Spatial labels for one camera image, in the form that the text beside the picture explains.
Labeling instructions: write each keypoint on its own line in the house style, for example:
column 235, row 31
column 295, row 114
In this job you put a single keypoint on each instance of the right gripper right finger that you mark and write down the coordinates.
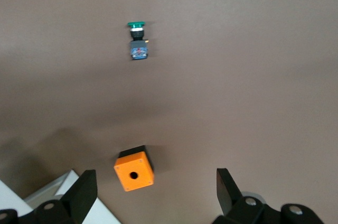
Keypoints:
column 229, row 197

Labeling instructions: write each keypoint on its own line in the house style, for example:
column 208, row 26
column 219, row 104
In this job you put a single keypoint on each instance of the orange button box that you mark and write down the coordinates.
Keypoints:
column 140, row 166

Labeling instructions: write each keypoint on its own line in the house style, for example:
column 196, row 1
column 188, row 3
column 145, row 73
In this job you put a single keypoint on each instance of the brown table cover sheet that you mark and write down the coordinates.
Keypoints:
column 237, row 76

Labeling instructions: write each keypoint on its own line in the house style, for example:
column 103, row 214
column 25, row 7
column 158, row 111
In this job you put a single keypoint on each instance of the white plastic drawer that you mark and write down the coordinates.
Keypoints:
column 52, row 187

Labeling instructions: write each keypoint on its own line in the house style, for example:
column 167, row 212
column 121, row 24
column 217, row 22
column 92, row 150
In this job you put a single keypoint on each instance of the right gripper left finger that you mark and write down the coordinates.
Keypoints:
column 82, row 195

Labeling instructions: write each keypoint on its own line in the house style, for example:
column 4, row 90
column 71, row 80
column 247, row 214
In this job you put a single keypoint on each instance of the green push button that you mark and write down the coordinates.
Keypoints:
column 138, row 49

